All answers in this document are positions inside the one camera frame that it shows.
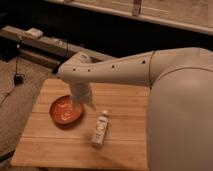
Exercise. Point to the upper wooden shelf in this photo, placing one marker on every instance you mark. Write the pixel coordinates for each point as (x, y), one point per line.
(193, 15)

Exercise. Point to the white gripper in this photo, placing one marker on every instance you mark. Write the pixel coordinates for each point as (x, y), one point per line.
(81, 93)

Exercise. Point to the long wooden beam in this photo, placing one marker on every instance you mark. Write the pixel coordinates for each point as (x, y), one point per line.
(49, 44)

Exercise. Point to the orange ceramic bowl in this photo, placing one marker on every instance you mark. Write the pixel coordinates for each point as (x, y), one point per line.
(62, 110)

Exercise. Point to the small white labelled bottle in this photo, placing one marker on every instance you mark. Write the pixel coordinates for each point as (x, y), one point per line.
(100, 129)

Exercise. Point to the wooden board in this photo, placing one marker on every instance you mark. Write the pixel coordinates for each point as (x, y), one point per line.
(45, 144)

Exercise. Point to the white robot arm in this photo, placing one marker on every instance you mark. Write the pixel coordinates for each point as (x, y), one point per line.
(179, 119)

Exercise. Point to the small white box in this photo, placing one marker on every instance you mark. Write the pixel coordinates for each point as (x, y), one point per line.
(34, 33)

